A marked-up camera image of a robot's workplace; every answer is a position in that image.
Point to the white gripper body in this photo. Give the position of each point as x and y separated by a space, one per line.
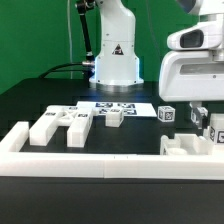
194 68

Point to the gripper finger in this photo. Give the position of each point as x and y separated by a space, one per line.
201 113

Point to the white chair seat block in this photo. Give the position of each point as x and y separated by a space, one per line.
189 144

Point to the small white chair part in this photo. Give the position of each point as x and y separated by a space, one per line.
114 117

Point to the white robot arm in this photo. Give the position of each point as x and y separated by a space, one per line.
116 67

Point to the white tagged cube right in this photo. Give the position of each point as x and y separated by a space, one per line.
193 115

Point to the white tagged cube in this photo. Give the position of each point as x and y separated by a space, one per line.
166 114
193 115

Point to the white tagged cube left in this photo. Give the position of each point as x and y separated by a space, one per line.
166 114

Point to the white marker base sheet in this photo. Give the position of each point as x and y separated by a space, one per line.
130 109

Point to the white U-shaped fence frame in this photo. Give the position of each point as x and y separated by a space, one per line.
172 163

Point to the white chair back frame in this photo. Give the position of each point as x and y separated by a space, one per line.
77 120

